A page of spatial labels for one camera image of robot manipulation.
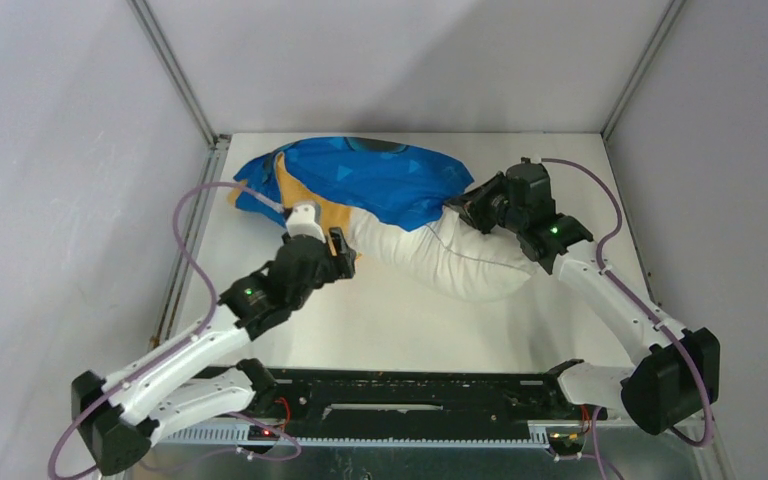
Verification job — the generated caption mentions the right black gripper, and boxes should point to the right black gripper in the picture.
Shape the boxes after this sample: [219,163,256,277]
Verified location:
[444,171,527,235]

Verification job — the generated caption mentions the white pillow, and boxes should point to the white pillow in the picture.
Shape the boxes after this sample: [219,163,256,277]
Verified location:
[348,208,538,303]

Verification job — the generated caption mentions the yellow and blue pillowcase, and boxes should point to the yellow and blue pillowcase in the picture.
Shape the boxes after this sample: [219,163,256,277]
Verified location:
[228,136,474,265]

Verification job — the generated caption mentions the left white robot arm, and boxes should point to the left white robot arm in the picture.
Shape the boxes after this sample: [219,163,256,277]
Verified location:
[70,227,356,476]

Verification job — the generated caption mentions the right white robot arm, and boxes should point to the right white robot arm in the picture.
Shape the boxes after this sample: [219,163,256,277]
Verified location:
[446,158,720,447]

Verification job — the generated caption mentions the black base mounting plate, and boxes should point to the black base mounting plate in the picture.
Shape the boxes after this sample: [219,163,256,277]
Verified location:
[214,366,609,440]

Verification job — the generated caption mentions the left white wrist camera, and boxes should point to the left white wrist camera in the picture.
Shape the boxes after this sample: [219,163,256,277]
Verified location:
[284,201,326,243]

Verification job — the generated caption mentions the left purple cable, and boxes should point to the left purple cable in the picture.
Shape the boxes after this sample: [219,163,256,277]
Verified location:
[47,182,306,480]

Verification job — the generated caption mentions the aluminium frame rail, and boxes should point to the aluminium frame rail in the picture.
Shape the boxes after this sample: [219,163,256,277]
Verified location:
[95,377,733,480]

